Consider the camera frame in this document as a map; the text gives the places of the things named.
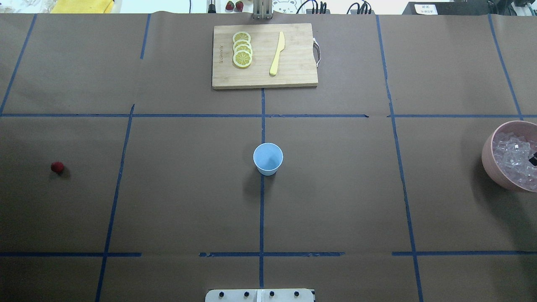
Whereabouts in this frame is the spare strawberry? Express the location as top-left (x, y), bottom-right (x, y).
top-left (235, 1), bottom-right (244, 12)
top-left (225, 0), bottom-right (235, 12)

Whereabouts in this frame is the aluminium frame post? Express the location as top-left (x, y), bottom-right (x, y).
top-left (253, 0), bottom-right (274, 20)

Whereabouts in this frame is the spare strawberry left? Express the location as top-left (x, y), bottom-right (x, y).
top-left (225, 0), bottom-right (235, 12)

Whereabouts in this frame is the lemon slice nearest board edge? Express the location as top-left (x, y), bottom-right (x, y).
top-left (232, 31), bottom-right (251, 43)

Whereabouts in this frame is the pink bowl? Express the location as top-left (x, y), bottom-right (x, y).
top-left (482, 120), bottom-right (536, 193)

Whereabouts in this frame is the light blue paper cup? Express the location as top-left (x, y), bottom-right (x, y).
top-left (253, 143), bottom-right (284, 176)

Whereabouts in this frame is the red strawberry on table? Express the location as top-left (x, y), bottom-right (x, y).
top-left (50, 162), bottom-right (65, 174)

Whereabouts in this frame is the yellow plastic knife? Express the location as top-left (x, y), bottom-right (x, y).
top-left (269, 31), bottom-right (285, 76)

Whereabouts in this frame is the spare strawberry right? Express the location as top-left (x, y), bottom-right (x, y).
top-left (235, 1), bottom-right (244, 12)

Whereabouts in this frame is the lemon slice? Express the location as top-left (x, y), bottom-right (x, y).
top-left (234, 44), bottom-right (253, 57)
top-left (233, 39), bottom-right (251, 49)

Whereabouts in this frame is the yellow cloth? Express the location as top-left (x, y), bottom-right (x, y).
top-left (51, 0), bottom-right (115, 14)

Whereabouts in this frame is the clear ice cubes pile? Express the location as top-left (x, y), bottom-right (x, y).
top-left (493, 132), bottom-right (537, 191)

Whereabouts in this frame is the lemon slice nearest board centre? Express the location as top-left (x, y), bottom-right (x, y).
top-left (232, 50), bottom-right (253, 69)

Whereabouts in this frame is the bamboo cutting board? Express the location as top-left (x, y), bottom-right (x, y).
top-left (212, 23), bottom-right (318, 90)

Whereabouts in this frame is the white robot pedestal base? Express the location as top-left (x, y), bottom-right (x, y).
top-left (205, 288), bottom-right (316, 302)

